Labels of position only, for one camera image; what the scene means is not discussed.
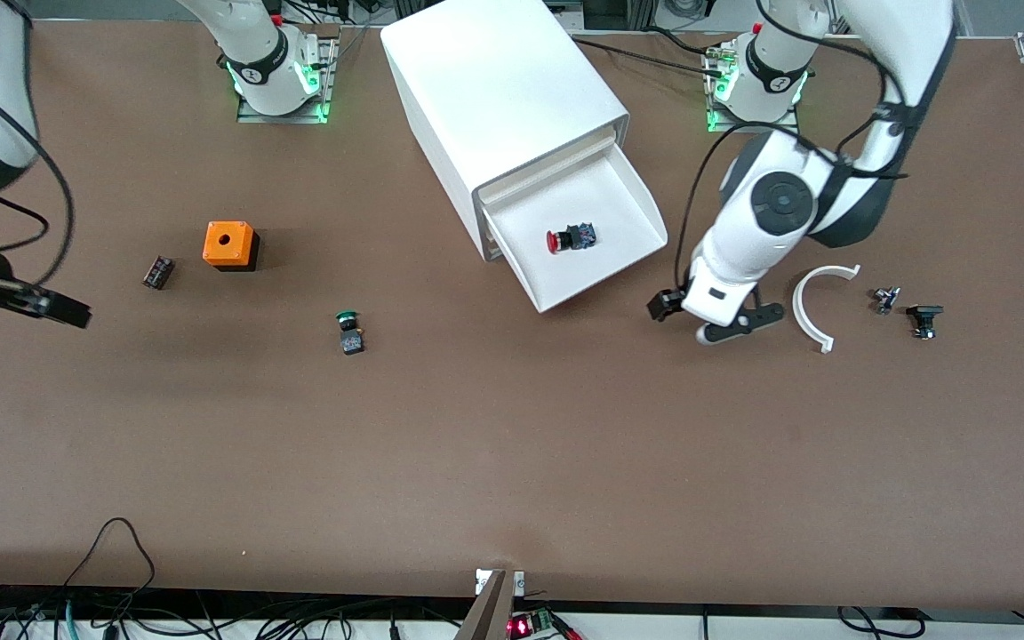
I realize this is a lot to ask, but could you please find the red push button switch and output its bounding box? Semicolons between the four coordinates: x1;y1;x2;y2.
546;222;598;255

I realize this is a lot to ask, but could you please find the white drawer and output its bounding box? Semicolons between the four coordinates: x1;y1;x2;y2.
476;124;668;314

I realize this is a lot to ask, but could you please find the white drawer cabinet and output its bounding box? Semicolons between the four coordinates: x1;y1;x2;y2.
379;0;633;263

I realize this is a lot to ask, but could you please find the small board with red LED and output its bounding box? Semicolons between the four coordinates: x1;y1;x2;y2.
508;609;557;639

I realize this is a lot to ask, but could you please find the white semicircular plastic bracket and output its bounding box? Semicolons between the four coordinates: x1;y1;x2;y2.
790;264;861;355

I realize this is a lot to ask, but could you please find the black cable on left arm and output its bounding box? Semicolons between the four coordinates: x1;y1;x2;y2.
676;27;908;281

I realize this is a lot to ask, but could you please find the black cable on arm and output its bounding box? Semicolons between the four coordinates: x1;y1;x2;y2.
676;27;908;281
0;76;76;285

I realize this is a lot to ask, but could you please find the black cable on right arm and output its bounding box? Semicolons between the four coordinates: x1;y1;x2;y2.
0;76;76;285

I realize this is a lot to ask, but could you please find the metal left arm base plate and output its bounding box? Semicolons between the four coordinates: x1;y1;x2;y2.
703;40;802;134

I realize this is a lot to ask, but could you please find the orange button enclosure box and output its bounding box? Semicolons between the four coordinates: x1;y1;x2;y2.
202;220;260;273

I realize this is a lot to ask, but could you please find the small black switch component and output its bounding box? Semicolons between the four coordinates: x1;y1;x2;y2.
906;304;945;340

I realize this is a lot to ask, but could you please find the black looped cable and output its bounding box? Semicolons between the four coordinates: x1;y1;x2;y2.
59;517;157;623

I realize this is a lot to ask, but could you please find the black cable behind cabinet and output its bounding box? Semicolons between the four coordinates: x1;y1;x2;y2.
565;36;726;72

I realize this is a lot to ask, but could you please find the green push button switch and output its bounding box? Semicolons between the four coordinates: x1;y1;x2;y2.
334;309;367;356

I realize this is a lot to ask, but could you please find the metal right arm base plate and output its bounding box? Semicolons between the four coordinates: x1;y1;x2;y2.
236;36;340;125

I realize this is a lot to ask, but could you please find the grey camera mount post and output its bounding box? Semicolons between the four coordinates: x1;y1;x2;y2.
454;569;513;640

